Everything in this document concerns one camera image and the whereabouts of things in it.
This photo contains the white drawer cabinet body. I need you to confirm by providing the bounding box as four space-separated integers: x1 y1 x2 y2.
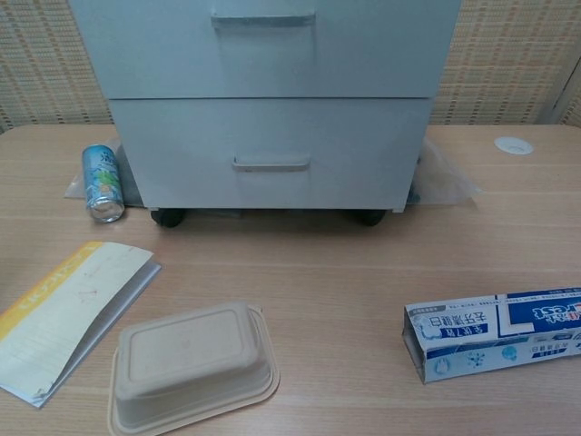
71 0 465 214

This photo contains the black caster wheel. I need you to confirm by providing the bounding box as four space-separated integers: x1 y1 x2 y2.
150 209 186 228
351 210 387 228

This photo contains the clear plastic sheet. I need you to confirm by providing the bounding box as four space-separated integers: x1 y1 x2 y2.
64 135 484 209

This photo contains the beige pulp food container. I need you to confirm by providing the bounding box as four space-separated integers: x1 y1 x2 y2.
106 301 281 436

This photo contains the blue drink can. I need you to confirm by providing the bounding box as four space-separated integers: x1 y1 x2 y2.
82 144 125 224

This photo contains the blue white toothpaste box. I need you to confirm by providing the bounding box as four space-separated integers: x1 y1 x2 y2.
400 286 581 385

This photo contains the yellow white paper notebook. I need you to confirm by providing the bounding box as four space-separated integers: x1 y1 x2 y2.
0 241 162 409

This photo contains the woven bamboo screen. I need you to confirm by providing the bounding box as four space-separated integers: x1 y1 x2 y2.
0 0 581 135

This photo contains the white drawer with long handle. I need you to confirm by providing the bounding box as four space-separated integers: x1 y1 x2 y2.
71 0 465 101

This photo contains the white desk cable grommet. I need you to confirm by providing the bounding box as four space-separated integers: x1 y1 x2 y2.
494 136 534 156

